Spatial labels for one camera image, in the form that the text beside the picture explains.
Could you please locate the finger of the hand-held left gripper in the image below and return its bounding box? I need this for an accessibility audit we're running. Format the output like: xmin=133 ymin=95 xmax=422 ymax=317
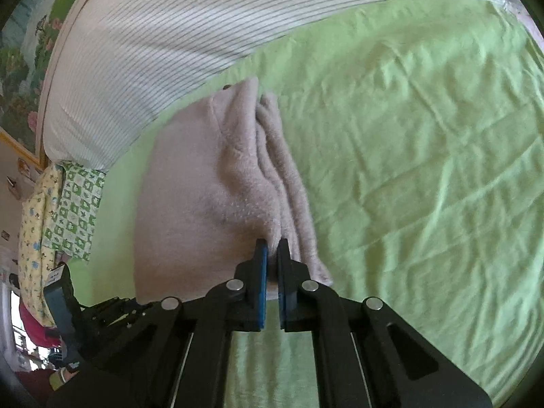
xmin=82 ymin=296 xmax=149 ymax=349
xmin=42 ymin=263 xmax=88 ymax=368

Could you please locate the white striped duvet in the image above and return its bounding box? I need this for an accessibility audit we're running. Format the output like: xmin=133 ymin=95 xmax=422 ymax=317
xmin=40 ymin=0 xmax=511 ymax=171

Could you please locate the floral painted headboard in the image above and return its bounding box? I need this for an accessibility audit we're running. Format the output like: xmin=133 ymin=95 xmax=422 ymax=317
xmin=0 ymin=0 xmax=120 ymax=166

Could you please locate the green bed sheet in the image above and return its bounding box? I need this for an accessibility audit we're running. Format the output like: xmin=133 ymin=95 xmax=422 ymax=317
xmin=64 ymin=0 xmax=544 ymax=408

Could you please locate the yellow printed pillow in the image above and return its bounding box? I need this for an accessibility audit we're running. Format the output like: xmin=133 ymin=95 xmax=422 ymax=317
xmin=19 ymin=164 xmax=64 ymax=319

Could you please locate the green checkered pillow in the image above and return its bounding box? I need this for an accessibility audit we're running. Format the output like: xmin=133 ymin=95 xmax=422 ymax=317
xmin=42 ymin=161 xmax=107 ymax=262

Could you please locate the red cloth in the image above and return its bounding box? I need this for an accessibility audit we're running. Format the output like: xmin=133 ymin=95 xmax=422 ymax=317
xmin=18 ymin=300 xmax=64 ymax=347

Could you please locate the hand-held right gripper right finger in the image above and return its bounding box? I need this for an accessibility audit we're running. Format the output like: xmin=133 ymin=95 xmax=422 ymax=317
xmin=276 ymin=238 xmax=494 ymax=408

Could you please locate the beige knitted sweater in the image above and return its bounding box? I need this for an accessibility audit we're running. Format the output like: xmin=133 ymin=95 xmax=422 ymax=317
xmin=134 ymin=76 xmax=334 ymax=307

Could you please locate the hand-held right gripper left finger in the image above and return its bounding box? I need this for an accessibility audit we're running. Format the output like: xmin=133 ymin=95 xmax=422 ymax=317
xmin=47 ymin=238 xmax=269 ymax=408

